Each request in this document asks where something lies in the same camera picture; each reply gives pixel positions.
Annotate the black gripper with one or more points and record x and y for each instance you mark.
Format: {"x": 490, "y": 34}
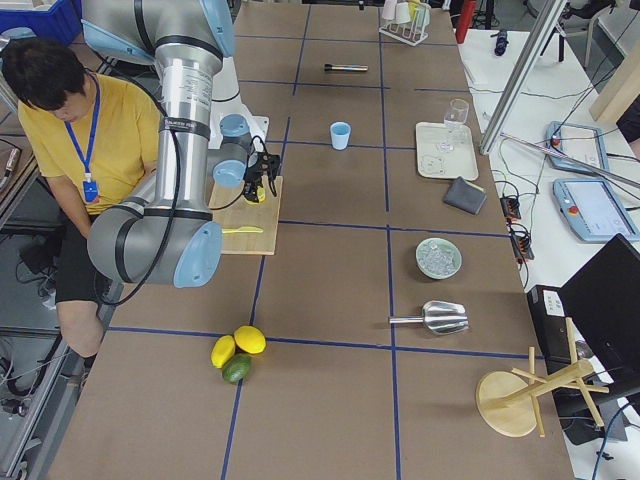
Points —
{"x": 253, "y": 175}

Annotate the lemon slice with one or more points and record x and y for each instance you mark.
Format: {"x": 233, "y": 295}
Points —
{"x": 255, "y": 201}

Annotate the light blue plastic cup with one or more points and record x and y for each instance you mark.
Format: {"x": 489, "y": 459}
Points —
{"x": 340, "y": 132}

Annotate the steel muddler black tip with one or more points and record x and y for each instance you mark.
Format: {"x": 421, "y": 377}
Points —
{"x": 339, "y": 68}

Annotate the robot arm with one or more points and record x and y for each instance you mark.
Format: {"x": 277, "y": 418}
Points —
{"x": 163, "y": 232}

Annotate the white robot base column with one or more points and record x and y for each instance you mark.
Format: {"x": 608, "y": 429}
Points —
{"x": 226, "y": 99}

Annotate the whole yellow lemon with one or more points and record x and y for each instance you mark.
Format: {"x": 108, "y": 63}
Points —
{"x": 250, "y": 339}

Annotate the white cup in rack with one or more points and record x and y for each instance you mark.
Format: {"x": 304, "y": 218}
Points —
{"x": 389, "y": 10}

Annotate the yellow cup in rack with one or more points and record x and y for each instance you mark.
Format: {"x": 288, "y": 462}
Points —
{"x": 414, "y": 9}

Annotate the wooden cutting board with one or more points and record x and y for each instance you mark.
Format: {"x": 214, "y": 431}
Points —
{"x": 230, "y": 210}

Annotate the yellow plastic knife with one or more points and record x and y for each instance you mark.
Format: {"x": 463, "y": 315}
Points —
{"x": 243, "y": 230}

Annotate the person in yellow shirt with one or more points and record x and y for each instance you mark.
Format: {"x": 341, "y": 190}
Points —
{"x": 95, "y": 138}

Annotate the green lime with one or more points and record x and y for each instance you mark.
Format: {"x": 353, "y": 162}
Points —
{"x": 237, "y": 368}

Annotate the cream bear serving tray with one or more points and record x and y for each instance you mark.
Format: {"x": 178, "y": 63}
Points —
{"x": 441, "y": 157}

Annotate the green bowl of ice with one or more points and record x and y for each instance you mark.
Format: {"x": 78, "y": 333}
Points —
{"x": 438, "y": 258}

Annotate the dark grey folded cloth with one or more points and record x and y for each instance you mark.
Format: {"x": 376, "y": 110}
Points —
{"x": 465, "y": 196}

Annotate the clear wine glass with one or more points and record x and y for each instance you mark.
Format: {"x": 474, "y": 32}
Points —
{"x": 455, "y": 116}

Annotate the metal ice scoop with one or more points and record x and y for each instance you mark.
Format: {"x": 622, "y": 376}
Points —
{"x": 438, "y": 317}

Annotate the blue teach pendant far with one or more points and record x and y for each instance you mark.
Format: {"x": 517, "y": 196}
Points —
{"x": 579, "y": 142}

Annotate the blue teach pendant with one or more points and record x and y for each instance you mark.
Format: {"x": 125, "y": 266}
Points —
{"x": 592, "y": 210}
{"x": 579, "y": 142}

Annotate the blue teach pendant near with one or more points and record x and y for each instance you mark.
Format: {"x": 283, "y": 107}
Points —
{"x": 592, "y": 210}

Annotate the black monitor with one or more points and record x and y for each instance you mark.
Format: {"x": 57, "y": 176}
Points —
{"x": 602, "y": 298}

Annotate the white wire cup rack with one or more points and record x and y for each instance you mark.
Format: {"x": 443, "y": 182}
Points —
{"x": 404, "y": 29}

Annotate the aluminium frame post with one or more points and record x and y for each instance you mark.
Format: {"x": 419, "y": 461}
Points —
{"x": 541, "y": 31}

